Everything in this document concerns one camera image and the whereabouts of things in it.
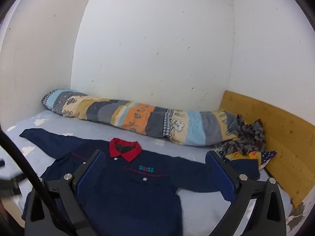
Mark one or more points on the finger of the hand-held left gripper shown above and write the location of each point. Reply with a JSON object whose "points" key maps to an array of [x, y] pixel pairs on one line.
{"points": [[9, 188], [2, 164]]}

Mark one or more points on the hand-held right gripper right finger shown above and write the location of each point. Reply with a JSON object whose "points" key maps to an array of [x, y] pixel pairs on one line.
{"points": [[221, 177]]}

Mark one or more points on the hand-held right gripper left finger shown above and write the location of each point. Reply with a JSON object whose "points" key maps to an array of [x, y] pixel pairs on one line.
{"points": [[91, 174]]}

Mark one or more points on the navy jacket with red collar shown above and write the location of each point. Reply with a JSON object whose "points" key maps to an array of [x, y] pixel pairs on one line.
{"points": [[137, 201]]}

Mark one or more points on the light blue cloud bed sheet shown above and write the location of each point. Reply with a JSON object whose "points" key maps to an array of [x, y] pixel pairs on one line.
{"points": [[196, 207]]}

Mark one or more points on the yellow and navy dotted cloth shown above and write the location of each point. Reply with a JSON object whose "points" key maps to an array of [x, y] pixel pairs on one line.
{"points": [[267, 158]]}

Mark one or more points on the dark floral cloth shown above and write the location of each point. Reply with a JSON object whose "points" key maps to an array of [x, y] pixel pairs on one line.
{"points": [[251, 137]]}

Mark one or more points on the wooden headboard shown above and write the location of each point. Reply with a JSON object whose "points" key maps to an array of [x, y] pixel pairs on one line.
{"points": [[283, 137]]}

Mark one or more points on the rolled patchwork quilt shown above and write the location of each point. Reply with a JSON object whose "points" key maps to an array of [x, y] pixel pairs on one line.
{"points": [[137, 118]]}

